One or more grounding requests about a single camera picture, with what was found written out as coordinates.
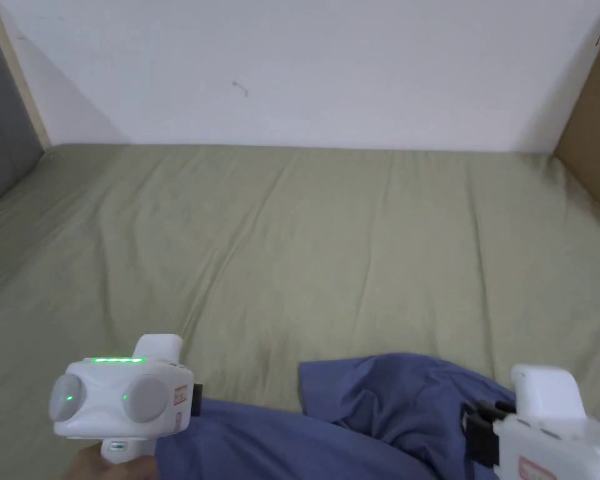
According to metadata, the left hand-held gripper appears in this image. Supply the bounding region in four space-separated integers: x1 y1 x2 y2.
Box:
49 334 204 465

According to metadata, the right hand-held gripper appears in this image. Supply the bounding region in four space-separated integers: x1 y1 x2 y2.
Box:
461 364 600 480

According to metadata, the dark blue shirt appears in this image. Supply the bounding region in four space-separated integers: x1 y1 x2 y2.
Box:
156 352 518 480

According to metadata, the person's left hand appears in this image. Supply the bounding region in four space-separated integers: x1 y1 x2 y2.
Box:
59 442 160 480

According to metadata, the bed with pale green sheet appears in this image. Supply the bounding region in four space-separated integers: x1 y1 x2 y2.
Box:
0 144 600 480

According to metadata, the grey padded headboard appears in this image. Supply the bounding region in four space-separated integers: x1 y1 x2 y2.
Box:
0 9 45 213

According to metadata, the brown cardboard carton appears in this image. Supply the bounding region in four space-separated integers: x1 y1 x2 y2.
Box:
552 27 600 226

